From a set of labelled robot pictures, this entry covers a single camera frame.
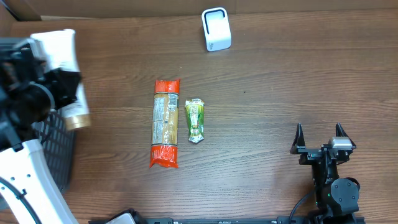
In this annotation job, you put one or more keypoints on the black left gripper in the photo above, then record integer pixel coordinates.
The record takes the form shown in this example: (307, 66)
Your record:
(65, 86)

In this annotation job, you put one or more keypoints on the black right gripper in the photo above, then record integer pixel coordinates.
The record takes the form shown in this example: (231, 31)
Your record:
(309, 154)

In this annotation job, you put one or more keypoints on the grey plastic mesh basket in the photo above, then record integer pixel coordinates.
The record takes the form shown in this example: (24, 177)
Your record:
(58, 142)

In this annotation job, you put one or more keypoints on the orange spaghetti pack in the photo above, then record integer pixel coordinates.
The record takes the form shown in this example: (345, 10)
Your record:
(164, 149)

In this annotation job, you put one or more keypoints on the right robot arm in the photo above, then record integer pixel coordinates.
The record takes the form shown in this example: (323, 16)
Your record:
(336, 198)

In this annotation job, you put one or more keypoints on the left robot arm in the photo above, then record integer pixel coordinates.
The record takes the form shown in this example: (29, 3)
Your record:
(28, 187)

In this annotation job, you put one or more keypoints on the white barcode scanner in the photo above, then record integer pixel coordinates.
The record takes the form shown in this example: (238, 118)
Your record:
(216, 29)

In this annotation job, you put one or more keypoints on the green snack pouch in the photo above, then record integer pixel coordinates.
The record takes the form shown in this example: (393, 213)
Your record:
(195, 119)

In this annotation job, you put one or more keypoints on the white tube gold cap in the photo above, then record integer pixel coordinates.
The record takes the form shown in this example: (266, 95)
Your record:
(59, 49)

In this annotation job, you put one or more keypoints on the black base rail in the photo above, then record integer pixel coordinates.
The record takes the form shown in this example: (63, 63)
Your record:
(138, 218)

